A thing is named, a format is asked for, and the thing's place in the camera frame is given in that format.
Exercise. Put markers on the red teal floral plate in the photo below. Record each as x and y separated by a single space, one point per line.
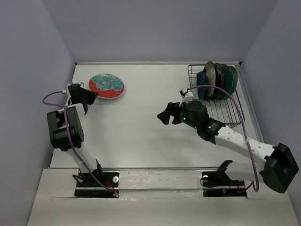
107 86

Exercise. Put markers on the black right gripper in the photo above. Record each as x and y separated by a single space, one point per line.
164 116

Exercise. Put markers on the dark blue square plate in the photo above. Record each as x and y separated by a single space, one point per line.
202 80

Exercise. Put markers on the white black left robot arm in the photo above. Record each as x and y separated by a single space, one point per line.
66 132

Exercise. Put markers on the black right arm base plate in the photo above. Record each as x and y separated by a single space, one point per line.
220 185

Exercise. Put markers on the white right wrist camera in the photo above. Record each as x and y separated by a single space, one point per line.
187 96

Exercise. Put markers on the brown rimmed cream plate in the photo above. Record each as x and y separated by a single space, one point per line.
210 72

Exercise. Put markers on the dark blue round plate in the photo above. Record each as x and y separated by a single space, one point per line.
218 94

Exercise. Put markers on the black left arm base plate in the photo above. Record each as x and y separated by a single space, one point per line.
89 188

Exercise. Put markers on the black wire dish rack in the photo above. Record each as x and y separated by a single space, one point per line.
221 110

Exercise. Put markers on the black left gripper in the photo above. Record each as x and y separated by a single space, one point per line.
92 94

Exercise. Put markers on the teal scalloped embossed plate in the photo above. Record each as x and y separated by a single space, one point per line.
230 79

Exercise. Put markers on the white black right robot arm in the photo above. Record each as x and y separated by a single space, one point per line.
273 165

